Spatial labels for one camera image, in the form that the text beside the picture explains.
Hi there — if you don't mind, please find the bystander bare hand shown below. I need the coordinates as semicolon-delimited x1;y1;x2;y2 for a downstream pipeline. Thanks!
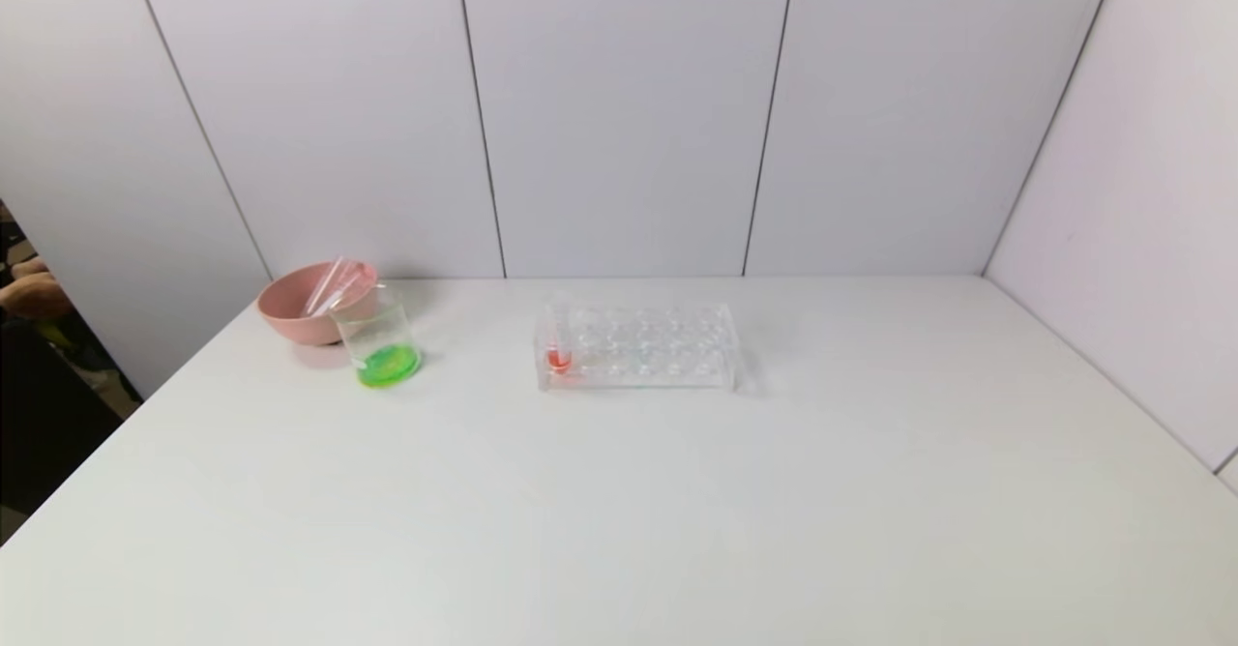
0;256;75;322

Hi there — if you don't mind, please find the test tube with blue pigment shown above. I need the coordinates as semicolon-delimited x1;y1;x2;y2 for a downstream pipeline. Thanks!
303;256;351;318

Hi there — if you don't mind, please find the test tube with yellow pigment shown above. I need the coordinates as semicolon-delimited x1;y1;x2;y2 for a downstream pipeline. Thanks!
311;264;378;318

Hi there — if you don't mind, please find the clear glass beaker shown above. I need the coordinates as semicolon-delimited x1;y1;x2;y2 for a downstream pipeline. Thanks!
329;283;424;391

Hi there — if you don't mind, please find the test tube with red pigment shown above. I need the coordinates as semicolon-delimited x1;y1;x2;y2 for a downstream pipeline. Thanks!
539;300;575;376

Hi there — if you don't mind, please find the clear plastic test tube rack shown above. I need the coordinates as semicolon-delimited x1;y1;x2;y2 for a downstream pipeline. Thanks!
532;300;744;396

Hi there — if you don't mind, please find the dark background furniture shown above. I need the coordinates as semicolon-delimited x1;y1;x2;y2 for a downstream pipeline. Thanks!
0;199;144;543

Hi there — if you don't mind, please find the pink bowl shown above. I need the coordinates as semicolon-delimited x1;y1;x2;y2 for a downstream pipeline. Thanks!
256;260;379;347

